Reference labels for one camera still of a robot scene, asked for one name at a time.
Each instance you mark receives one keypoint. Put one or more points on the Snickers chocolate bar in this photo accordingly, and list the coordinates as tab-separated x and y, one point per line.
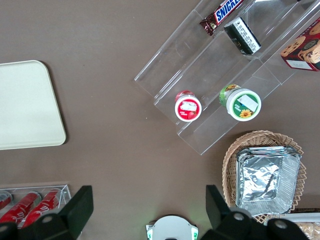
222	13

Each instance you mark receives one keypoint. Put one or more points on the clear acrylic stepped stand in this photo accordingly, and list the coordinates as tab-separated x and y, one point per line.
190	67

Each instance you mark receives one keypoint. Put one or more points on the green gum canister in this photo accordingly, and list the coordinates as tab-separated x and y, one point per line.
243	105

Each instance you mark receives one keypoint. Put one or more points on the light wicker basket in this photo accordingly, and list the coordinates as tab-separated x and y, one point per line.
232	155

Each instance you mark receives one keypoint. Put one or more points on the cream plastic tray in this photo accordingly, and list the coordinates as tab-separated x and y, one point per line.
27	105

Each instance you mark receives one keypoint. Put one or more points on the red cookie box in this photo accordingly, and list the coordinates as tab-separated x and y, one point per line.
300	50

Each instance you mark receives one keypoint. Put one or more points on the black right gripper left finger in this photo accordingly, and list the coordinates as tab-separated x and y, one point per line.
72	215

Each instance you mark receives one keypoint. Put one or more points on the clear acrylic bottle rack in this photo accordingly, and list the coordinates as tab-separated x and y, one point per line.
63	193

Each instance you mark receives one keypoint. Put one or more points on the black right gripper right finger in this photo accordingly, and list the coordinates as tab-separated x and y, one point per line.
220	217

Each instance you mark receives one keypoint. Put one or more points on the red gum canister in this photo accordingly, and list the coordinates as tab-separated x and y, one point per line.
188	107

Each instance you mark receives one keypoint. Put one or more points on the stack of foil trays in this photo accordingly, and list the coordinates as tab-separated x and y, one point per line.
267	180

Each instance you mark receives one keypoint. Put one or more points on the tray of snack bags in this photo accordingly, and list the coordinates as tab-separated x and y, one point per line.
310	228

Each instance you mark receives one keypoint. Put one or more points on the small black box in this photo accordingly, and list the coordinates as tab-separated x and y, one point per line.
243	36

